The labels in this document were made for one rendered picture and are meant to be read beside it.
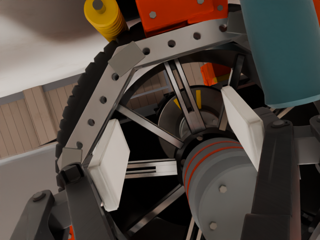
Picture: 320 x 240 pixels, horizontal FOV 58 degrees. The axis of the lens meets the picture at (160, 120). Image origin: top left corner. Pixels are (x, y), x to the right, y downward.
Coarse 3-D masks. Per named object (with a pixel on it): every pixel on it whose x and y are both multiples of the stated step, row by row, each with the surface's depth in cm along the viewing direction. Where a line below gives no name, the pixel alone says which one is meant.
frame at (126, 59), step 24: (192, 24) 48; (216, 24) 48; (240, 24) 48; (120, 48) 48; (144, 48) 49; (168, 48) 48; (192, 48) 48; (120, 72) 48; (96, 96) 49; (120, 96) 53; (96, 120) 49; (72, 144) 50; (96, 144) 55
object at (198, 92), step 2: (196, 90) 108; (198, 90) 108; (196, 92) 108; (198, 92) 108; (196, 94) 108; (198, 94) 108; (196, 96) 108; (198, 96) 108; (176, 98) 108; (196, 98) 108; (198, 98) 108; (200, 98) 108; (174, 100) 108; (176, 100) 108; (198, 100) 108; (200, 100) 108; (176, 102) 108; (198, 102) 108; (200, 102) 108; (178, 104) 108; (198, 104) 108; (200, 104) 108; (178, 106) 108; (198, 106) 108; (200, 106) 108; (200, 108) 108
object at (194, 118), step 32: (160, 64) 59; (224, 64) 77; (128, 96) 70; (192, 96) 59; (160, 128) 60; (192, 128) 60; (224, 128) 60; (160, 160) 61; (128, 192) 81; (128, 224) 66; (160, 224) 80; (192, 224) 62
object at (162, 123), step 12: (204, 96) 108; (216, 96) 108; (168, 108) 108; (204, 108) 109; (216, 108) 109; (168, 120) 109; (180, 120) 109; (204, 120) 104; (216, 120) 104; (180, 132) 108; (168, 144) 110; (168, 156) 110
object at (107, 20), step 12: (96, 0) 46; (108, 0) 48; (84, 12) 49; (96, 12) 48; (108, 12) 48; (120, 12) 52; (96, 24) 49; (108, 24) 49; (120, 24) 54; (108, 36) 57
